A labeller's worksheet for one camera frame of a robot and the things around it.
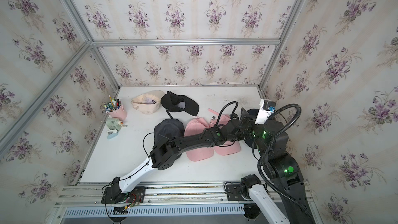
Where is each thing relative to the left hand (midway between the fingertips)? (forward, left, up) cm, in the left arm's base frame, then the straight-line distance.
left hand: (250, 133), depth 85 cm
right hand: (-4, +6, +28) cm, 29 cm away
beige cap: (+30, +66, -9) cm, 73 cm away
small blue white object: (+4, +82, -8) cm, 83 cm away
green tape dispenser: (+8, +79, -2) cm, 79 cm away
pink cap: (+6, +30, -3) cm, 31 cm away
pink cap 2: (-6, +13, -6) cm, 15 cm away
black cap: (+27, +45, -6) cm, 53 cm away
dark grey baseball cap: (+4, +47, -2) cm, 47 cm away
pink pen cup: (+17, +81, 0) cm, 83 cm away
